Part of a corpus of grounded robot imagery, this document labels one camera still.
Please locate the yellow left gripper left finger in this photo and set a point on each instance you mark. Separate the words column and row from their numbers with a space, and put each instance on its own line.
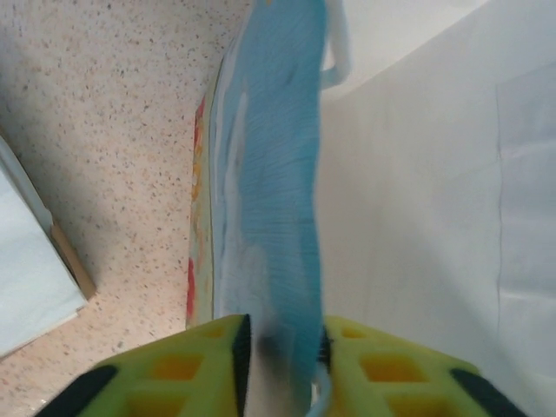
column 174, row 373

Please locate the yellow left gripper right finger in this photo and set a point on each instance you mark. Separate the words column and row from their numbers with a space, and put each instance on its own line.
column 391, row 373

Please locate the green printed paper gift bag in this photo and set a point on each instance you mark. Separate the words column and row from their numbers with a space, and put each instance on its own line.
column 434, row 217

